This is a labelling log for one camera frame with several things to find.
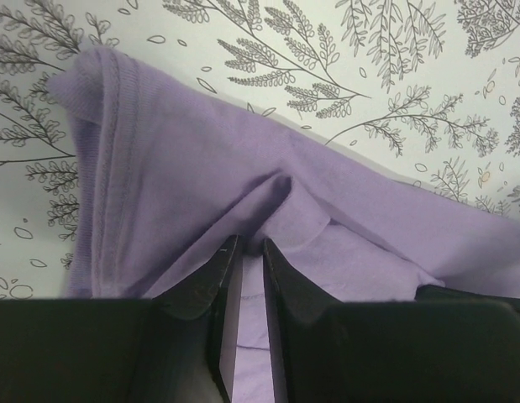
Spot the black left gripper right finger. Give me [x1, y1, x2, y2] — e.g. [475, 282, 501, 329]
[263, 240, 520, 402]

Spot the floral patterned table mat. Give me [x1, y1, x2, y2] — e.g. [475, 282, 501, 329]
[0, 1, 520, 300]

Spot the purple t shirt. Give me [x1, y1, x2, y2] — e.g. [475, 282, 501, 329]
[47, 47, 520, 402]

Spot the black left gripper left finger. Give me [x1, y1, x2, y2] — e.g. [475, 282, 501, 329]
[0, 236, 243, 402]

